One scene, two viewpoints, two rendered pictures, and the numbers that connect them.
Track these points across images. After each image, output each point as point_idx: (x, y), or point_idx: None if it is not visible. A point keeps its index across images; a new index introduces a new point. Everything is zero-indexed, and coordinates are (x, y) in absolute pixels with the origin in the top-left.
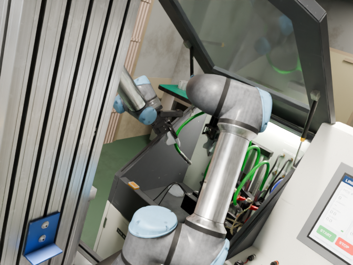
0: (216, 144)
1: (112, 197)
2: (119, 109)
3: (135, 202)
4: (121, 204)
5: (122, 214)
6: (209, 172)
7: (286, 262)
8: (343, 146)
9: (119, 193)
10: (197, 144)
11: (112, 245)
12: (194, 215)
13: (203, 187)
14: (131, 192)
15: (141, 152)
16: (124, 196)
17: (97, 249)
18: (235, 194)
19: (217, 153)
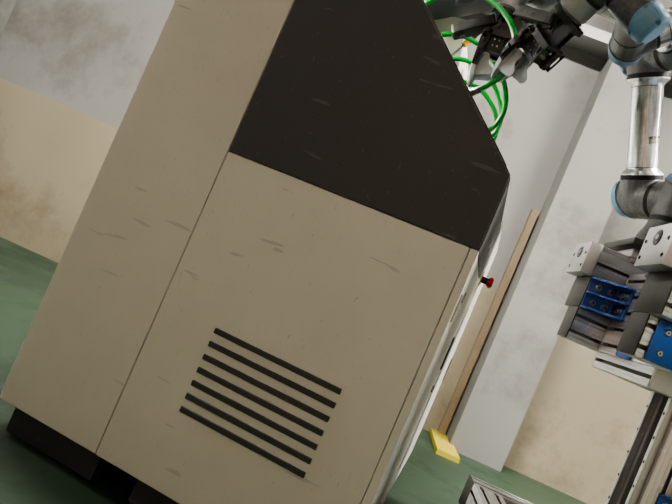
0: (660, 98)
1: (486, 236)
2: (653, 39)
3: (499, 214)
4: (487, 238)
5: (479, 257)
6: (660, 127)
7: None
8: (464, 50)
9: (495, 217)
10: None
11: (443, 342)
12: (658, 169)
13: (658, 142)
14: (504, 200)
15: (476, 105)
16: (496, 217)
17: (421, 388)
18: (496, 138)
19: (662, 108)
